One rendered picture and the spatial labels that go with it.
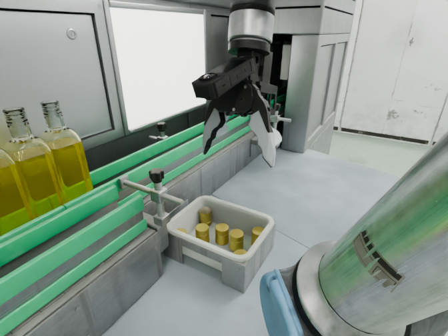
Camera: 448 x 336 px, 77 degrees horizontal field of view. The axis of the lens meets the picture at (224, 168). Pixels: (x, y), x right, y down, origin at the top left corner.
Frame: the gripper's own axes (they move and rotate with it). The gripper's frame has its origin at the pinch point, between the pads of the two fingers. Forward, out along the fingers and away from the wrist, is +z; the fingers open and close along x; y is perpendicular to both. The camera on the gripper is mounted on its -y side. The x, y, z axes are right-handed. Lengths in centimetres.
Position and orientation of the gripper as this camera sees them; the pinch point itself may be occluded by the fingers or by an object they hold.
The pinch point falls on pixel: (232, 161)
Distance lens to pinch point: 49.6
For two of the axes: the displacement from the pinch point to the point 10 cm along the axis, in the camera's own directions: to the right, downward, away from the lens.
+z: -0.7, 9.8, 1.8
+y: 6.2, -1.0, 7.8
